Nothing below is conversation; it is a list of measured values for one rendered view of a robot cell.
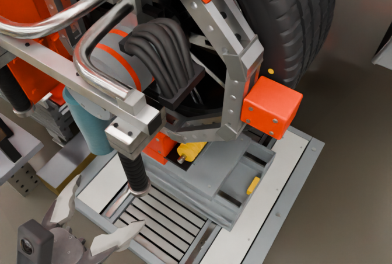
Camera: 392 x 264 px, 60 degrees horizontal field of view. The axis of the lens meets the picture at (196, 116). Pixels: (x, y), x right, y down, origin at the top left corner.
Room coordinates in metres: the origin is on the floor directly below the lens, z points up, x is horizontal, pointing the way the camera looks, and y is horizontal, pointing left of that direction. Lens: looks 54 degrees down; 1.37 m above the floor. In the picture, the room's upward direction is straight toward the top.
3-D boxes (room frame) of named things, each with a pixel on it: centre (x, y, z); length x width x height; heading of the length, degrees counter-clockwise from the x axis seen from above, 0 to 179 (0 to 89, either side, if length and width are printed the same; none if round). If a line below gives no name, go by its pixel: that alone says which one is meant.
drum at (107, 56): (0.51, 0.16, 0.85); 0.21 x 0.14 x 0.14; 146
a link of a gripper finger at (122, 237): (0.16, 0.12, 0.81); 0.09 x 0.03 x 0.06; 110
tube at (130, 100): (0.41, 0.11, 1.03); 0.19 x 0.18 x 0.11; 146
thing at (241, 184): (0.68, -0.02, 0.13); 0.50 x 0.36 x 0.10; 56
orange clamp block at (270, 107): (0.40, -0.14, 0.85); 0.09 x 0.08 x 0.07; 56
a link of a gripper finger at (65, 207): (0.22, 0.22, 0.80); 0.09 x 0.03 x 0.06; 2
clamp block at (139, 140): (0.31, 0.09, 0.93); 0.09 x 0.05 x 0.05; 146
